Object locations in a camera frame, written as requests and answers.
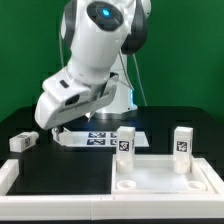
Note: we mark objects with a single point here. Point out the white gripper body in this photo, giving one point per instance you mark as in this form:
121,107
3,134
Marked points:
65,99

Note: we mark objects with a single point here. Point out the white square tabletop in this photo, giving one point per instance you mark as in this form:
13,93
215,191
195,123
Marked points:
154,174

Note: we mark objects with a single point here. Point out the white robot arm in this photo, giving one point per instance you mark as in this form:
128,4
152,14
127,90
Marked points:
96,32

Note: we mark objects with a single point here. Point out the white sheet with fiducial tags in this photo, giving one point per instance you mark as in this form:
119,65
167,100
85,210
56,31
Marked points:
91,139

